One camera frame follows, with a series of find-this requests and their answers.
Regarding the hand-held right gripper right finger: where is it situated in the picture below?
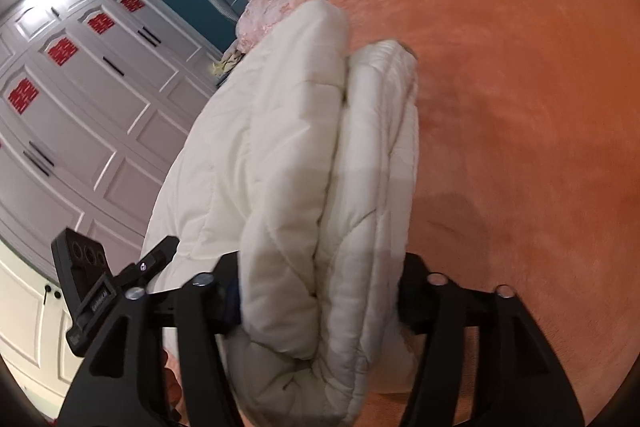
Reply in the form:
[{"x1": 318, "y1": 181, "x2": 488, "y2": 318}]
[{"x1": 397, "y1": 252, "x2": 586, "y2": 427}]

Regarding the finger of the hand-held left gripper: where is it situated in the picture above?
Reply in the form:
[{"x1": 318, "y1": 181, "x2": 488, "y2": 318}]
[{"x1": 117, "y1": 234, "x2": 182, "y2": 297}]

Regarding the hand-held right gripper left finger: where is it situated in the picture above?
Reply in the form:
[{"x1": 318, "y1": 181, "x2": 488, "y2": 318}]
[{"x1": 57, "y1": 252, "x2": 246, "y2": 427}]

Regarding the white quilted coat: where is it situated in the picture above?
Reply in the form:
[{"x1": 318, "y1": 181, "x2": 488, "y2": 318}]
[{"x1": 140, "y1": 0, "x2": 421, "y2": 427}]

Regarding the white panelled wardrobe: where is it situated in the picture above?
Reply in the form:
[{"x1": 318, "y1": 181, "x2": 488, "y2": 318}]
[{"x1": 0, "y1": 0, "x2": 226, "y2": 388}]

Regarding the pale yellow cloth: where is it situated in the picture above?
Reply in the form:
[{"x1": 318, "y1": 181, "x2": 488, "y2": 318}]
[{"x1": 212, "y1": 47, "x2": 246, "y2": 80}]

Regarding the orange bed blanket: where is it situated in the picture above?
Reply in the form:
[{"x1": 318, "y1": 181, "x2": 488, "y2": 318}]
[{"x1": 160, "y1": 0, "x2": 640, "y2": 427}]

